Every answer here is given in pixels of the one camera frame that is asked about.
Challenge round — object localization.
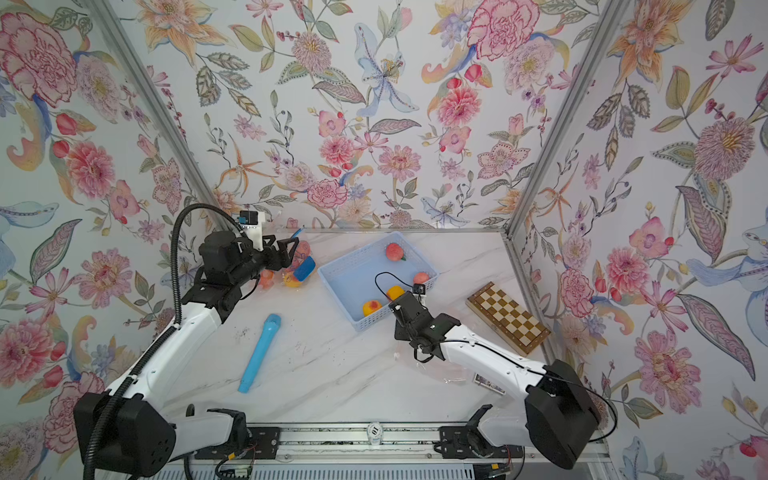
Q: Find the wooden chessboard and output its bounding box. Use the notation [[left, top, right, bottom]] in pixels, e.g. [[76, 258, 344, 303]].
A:
[[466, 282, 551, 357]]

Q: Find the yellow red peach rear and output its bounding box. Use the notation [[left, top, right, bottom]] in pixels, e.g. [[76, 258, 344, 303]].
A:
[[386, 285, 406, 302]]

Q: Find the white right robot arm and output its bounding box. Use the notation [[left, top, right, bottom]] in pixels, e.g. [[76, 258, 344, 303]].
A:
[[389, 291, 602, 470]]

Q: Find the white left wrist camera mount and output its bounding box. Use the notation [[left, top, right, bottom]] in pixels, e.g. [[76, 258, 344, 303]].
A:
[[238, 210, 266, 251]]

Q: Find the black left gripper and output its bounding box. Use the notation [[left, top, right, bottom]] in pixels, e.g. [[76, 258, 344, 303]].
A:
[[229, 234, 301, 289]]

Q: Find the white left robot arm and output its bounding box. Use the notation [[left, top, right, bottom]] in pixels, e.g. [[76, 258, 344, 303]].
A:
[[73, 231, 299, 479]]

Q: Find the pink peach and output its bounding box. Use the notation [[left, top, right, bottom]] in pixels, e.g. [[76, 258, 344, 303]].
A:
[[385, 242, 406, 262]]

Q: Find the clear pink-zipper zip bag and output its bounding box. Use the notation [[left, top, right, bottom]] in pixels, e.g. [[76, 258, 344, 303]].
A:
[[254, 234, 283, 290]]

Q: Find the blue toy microphone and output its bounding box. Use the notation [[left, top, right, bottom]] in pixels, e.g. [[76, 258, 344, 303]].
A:
[[238, 314, 282, 394]]

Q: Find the aluminium left corner post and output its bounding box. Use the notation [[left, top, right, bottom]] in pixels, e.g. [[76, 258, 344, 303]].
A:
[[84, 0, 217, 206]]

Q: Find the yellow red peach front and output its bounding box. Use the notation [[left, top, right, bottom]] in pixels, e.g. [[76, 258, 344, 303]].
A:
[[362, 299, 383, 318]]

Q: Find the clear blue-zipper zip bag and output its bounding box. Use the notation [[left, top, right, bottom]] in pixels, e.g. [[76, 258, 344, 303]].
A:
[[280, 229, 317, 288]]

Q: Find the yellow red peach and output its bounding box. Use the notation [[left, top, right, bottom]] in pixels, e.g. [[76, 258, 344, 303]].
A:
[[362, 299, 383, 318], [386, 285, 406, 302]]

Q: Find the clear pink bag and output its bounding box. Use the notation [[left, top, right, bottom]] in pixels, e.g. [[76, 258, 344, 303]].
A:
[[393, 342, 476, 385]]

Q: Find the light blue perforated basket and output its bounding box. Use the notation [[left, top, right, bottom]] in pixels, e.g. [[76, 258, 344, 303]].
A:
[[318, 232, 440, 332]]

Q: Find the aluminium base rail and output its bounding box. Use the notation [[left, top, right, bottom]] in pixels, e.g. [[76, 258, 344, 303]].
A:
[[155, 419, 610, 480]]

